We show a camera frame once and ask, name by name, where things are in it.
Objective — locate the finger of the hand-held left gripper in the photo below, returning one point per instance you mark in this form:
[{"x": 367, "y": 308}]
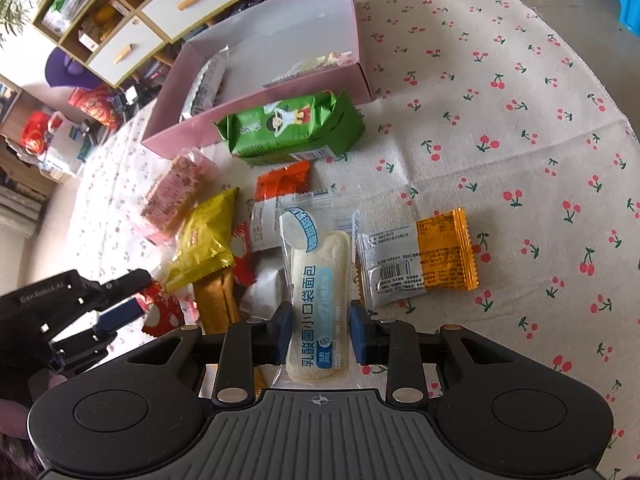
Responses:
[
  {"x": 127, "y": 282},
  {"x": 120, "y": 314}
]

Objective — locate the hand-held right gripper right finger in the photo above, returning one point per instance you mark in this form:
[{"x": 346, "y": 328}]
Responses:
[{"x": 357, "y": 334}]

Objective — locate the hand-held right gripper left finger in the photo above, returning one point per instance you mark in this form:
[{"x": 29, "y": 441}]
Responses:
[{"x": 284, "y": 327}]

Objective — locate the red and white snack packet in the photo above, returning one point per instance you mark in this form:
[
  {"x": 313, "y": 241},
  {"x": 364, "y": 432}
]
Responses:
[{"x": 165, "y": 310}]

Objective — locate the silver white snack packet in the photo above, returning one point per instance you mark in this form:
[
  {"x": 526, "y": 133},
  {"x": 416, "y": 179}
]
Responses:
[{"x": 264, "y": 282}]

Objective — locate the white bread packet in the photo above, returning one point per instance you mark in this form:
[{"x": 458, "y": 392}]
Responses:
[{"x": 315, "y": 280}]

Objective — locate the gold snack packet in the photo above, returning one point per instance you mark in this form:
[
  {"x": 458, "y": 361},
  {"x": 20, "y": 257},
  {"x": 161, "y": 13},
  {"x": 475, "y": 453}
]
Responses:
[{"x": 217, "y": 300}]

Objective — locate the yellow snack packet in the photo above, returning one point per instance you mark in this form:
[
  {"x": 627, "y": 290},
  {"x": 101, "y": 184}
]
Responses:
[{"x": 207, "y": 240}]

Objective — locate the clear pink nougat packet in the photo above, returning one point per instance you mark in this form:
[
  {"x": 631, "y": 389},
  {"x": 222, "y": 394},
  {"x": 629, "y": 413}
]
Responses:
[{"x": 172, "y": 195}]

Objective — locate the orange and silver snack packet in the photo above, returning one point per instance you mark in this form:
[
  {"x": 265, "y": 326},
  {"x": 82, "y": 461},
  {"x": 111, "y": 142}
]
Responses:
[{"x": 425, "y": 255}]

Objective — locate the pink cardboard box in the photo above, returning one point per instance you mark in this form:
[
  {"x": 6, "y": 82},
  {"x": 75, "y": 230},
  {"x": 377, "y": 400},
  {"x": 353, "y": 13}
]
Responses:
[{"x": 180, "y": 135}]

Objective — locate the clear packet with pale snacks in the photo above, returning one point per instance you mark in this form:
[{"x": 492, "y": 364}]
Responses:
[{"x": 312, "y": 66}]

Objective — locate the small red snack packet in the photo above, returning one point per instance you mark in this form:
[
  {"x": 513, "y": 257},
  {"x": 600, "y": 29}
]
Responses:
[{"x": 243, "y": 255}]

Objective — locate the orange and white snack packet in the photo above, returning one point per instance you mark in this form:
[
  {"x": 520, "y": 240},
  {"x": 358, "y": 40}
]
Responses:
[{"x": 272, "y": 195}]

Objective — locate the white plastic bag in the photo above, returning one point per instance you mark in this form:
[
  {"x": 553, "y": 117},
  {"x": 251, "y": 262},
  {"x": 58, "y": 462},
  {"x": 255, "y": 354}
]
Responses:
[{"x": 62, "y": 147}]

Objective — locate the red plastic bag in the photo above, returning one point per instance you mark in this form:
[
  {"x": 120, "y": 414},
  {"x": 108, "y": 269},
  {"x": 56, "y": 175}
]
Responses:
[{"x": 36, "y": 132}]

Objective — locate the red patterned bag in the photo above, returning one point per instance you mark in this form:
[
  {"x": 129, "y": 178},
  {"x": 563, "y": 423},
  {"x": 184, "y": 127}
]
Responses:
[{"x": 95, "y": 106}]

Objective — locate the green snack packet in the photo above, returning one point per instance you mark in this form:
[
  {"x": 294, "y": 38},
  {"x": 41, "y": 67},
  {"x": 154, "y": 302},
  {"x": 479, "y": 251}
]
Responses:
[{"x": 295, "y": 125}]

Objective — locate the clear packet in box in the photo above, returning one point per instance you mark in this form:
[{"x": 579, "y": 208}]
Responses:
[{"x": 205, "y": 85}]

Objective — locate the purple cap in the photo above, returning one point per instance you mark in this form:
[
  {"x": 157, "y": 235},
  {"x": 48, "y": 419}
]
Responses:
[{"x": 62, "y": 70}]

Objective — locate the cherry print tablecloth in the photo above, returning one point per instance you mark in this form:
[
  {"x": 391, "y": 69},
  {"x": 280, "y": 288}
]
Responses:
[{"x": 500, "y": 160}]

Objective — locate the wooden cabinet with white drawers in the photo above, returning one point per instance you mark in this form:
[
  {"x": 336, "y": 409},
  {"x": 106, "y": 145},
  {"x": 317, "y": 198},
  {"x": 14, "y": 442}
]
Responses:
[{"x": 170, "y": 5}]

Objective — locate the green potted plant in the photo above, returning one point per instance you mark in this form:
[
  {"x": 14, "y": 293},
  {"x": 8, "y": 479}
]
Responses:
[{"x": 17, "y": 5}]

